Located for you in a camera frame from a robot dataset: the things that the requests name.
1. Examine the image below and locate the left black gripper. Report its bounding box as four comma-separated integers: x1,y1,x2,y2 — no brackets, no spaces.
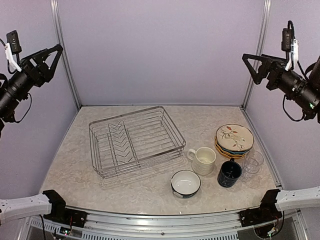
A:
0,43,64,117

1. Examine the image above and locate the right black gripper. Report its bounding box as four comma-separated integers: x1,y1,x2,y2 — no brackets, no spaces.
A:
243,52,320,114

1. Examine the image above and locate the beige patterned plate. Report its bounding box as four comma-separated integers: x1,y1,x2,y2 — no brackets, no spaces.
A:
215,124,255,152

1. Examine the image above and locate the blue dotted plate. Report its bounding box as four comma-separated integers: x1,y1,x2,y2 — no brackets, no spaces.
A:
215,142,252,155

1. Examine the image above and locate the clear drinking glass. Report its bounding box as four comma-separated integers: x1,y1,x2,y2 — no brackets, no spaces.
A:
239,158,260,182
243,150,264,170

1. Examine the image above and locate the yellow dotted plate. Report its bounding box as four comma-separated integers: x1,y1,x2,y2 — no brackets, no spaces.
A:
215,145,250,155
216,148,246,160

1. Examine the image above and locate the yellow dotted plate front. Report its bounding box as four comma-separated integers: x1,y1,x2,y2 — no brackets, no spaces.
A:
216,148,246,160

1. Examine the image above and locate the dark blue mug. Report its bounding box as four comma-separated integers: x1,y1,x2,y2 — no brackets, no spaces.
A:
217,157,243,188

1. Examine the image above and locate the white ribbed mug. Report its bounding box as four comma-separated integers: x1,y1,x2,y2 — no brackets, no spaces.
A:
186,147,217,176

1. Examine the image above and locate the blue white bowl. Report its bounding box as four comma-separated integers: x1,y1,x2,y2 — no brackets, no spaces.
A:
170,170,202,199

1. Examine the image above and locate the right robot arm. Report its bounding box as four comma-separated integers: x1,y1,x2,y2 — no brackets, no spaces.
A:
240,54,320,226

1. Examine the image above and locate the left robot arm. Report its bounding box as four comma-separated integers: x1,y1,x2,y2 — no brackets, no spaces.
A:
0,44,76,224

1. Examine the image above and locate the right aluminium frame post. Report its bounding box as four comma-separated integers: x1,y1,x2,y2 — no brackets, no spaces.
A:
241,0,272,111

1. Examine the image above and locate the aluminium frame post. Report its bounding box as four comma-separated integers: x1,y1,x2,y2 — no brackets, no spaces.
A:
50,0,82,111
241,0,272,111

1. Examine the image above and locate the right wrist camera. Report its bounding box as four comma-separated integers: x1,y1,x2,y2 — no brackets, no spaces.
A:
281,20,299,71

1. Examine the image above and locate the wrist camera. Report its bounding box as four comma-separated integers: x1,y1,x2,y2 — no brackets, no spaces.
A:
281,20,299,71
4,30,22,72

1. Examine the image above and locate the left aluminium frame post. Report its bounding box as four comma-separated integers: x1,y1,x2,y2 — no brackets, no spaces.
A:
50,0,82,111

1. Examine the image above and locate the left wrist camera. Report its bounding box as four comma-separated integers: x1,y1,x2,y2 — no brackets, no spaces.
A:
4,30,22,72

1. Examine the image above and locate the metal wire dish rack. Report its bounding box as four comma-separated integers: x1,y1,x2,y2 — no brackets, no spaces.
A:
88,106,186,179

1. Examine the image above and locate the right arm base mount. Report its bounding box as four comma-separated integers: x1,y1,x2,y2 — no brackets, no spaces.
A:
239,207,283,227

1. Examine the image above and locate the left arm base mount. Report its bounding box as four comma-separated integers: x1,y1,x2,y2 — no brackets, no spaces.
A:
43,208,88,228

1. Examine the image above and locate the aluminium front rail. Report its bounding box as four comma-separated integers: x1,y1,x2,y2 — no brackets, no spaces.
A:
23,206,307,240

